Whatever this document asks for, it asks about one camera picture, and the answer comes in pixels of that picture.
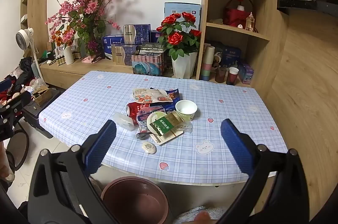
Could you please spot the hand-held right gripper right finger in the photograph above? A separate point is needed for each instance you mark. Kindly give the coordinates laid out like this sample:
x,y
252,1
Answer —
x,y
236,146

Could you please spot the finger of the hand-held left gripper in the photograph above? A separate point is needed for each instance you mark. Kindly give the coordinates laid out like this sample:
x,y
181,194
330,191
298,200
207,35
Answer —
x,y
18,103

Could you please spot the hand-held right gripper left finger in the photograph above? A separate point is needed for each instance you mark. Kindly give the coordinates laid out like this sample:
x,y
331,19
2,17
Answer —
x,y
101,147

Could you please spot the crushed red soda can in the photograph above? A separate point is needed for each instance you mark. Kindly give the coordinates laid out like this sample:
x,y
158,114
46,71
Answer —
x,y
133,111

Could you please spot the crushed blue can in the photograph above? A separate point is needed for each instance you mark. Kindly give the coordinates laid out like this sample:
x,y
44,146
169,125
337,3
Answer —
x,y
148,115

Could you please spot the maroon plastic waste bin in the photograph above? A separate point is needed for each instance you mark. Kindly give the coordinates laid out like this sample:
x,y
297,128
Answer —
x,y
132,202

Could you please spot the pile of clothes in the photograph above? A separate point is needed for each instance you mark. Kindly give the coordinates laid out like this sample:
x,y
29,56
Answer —
x,y
23,73

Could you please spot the black tool case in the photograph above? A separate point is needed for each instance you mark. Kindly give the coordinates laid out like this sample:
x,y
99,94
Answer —
x,y
50,99

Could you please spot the clear plastic wrapper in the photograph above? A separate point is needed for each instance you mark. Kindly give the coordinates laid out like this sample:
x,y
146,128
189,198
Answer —
x,y
124,121

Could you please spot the small round white packet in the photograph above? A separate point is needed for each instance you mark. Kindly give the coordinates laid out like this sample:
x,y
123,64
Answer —
x,y
148,147

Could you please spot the blue plaid tablecloth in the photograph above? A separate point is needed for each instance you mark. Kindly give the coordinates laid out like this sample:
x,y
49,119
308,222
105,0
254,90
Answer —
x,y
105,97

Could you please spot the small clear plastic scrap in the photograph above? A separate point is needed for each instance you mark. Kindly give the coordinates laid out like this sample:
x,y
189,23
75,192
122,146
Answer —
x,y
188,127

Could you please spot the green and white paper cup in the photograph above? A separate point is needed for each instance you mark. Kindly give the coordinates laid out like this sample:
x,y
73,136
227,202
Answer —
x,y
186,107

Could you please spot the wooden sideboard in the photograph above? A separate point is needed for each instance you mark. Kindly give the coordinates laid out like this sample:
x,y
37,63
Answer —
x,y
74,72

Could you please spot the green and white tea packet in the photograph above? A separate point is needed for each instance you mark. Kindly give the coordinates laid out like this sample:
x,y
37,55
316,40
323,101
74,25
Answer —
x,y
163,127

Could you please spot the white standing fan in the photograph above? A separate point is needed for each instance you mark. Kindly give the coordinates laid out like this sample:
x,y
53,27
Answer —
x,y
25,37

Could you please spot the floral snack wrapper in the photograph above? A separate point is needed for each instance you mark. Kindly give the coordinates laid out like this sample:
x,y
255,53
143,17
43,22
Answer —
x,y
148,97

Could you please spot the red cup white rim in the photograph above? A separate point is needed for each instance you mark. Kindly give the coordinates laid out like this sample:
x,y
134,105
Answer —
x,y
232,77

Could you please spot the white ribbed vase orange flowers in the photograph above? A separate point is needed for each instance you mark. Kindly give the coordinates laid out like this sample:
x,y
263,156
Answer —
x,y
69,54

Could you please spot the dark red cup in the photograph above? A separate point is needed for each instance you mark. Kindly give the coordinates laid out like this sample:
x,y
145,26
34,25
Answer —
x,y
221,75

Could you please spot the small purple box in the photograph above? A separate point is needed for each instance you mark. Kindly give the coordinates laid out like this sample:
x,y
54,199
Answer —
x,y
246,73

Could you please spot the dark blue snack box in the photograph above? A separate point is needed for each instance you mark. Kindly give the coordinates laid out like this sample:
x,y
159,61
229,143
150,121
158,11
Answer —
x,y
173,94

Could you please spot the stack of pastel cups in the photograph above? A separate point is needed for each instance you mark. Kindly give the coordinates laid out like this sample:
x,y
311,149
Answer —
x,y
207,62

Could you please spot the blue cartoon gift box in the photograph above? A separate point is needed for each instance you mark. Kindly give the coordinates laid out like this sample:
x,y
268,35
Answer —
x,y
229,56

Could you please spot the pink teal tissue pack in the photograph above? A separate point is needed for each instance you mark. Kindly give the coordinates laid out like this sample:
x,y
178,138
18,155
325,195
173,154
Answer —
x,y
146,65

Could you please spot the purple flower bunch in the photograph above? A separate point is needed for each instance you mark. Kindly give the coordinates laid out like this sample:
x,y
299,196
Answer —
x,y
93,46

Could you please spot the gold and blue box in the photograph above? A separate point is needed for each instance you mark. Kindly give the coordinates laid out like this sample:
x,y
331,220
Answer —
x,y
124,54

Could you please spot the blue white carton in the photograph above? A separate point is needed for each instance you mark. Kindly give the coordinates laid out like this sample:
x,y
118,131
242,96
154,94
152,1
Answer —
x,y
112,40

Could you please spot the dark printed box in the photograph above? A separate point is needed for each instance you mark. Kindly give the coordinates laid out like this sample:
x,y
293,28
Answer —
x,y
151,49

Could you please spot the silver and blue box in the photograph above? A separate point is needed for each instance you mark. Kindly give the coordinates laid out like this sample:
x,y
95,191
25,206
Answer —
x,y
136,33

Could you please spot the wooden shelf unit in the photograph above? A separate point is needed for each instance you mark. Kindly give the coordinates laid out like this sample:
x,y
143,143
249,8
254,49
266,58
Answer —
x,y
264,28

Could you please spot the red rose plant white pot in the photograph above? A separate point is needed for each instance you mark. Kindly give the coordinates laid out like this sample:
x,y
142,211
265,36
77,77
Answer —
x,y
179,39

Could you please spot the small blue box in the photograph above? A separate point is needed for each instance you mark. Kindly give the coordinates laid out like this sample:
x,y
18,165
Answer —
x,y
154,36

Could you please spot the clear perfume bottle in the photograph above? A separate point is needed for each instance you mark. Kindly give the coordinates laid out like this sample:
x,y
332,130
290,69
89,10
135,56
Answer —
x,y
250,23

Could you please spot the red gift basket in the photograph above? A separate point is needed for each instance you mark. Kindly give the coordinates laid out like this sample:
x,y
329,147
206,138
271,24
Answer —
x,y
236,15

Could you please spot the large light blue box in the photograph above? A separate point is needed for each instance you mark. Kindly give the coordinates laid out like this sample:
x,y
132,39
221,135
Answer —
x,y
182,7

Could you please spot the black stone ledge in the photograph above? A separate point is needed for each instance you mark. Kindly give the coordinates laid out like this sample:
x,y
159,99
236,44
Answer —
x,y
309,5

